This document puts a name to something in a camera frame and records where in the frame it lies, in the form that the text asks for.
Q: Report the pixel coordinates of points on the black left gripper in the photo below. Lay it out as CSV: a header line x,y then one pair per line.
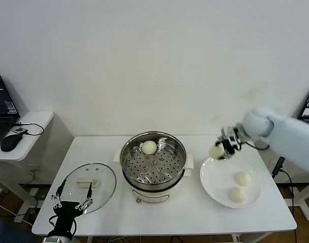
x,y
67,215

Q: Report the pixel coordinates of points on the stainless steel steamer basket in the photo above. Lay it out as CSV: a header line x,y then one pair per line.
x,y
169,174

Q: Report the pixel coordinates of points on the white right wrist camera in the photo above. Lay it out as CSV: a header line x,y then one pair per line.
x,y
233,141

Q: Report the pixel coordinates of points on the black computer mouse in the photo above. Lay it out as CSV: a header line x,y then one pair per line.
x,y
10,143

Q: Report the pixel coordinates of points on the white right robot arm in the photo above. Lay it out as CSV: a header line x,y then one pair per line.
x,y
291,136

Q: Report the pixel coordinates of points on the cream electric cooking pot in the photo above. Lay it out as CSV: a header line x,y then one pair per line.
x,y
154,195

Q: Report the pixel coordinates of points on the black laptop with dark screen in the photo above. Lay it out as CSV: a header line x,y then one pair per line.
x,y
2,101

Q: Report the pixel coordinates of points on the white steamed baozi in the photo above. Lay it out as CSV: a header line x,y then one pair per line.
x,y
243,178
149,147
237,195
215,152

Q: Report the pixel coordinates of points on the white side table rounded corner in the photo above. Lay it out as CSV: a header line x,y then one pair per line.
x,y
40,117

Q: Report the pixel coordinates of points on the white round plate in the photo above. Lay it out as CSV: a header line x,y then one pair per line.
x,y
215,182

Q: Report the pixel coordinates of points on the white floor power strip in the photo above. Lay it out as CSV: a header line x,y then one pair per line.
x,y
20,218

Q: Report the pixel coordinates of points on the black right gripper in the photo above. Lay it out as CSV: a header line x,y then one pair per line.
x,y
239,135

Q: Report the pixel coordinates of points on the dark blue garment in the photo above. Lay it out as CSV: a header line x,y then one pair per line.
x,y
5,234

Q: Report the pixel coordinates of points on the white side table with label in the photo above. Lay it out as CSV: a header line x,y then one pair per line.
x,y
306,212

